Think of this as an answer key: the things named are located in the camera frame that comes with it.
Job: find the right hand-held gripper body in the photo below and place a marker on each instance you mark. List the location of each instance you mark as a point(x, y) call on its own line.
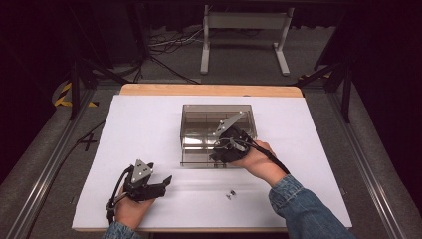
point(232, 142)

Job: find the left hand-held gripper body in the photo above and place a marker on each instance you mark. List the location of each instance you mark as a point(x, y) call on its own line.
point(141, 189)

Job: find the smoky transparent drawer box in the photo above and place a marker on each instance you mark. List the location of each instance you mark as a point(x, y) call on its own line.
point(199, 126)

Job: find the person's left hand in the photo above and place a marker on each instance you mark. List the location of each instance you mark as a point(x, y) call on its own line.
point(131, 210)

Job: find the person's right hand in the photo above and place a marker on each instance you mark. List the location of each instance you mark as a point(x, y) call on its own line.
point(258, 164)

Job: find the white table mat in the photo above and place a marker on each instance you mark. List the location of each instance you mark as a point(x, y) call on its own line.
point(149, 132)

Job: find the small silver metal piece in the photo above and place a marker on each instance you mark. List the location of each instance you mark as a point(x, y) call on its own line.
point(231, 194)

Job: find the wooden table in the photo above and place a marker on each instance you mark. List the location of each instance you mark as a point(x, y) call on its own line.
point(212, 89)

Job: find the black metal stand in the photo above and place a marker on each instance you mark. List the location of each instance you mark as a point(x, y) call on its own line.
point(75, 89)
point(346, 96)

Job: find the yellow black hazard tape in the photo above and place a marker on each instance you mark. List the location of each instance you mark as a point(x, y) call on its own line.
point(63, 96)

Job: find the aluminium floor rail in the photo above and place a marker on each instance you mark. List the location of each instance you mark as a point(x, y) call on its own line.
point(49, 166)
point(365, 166)

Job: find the white metal desk frame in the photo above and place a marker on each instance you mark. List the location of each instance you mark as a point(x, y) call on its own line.
point(245, 20)

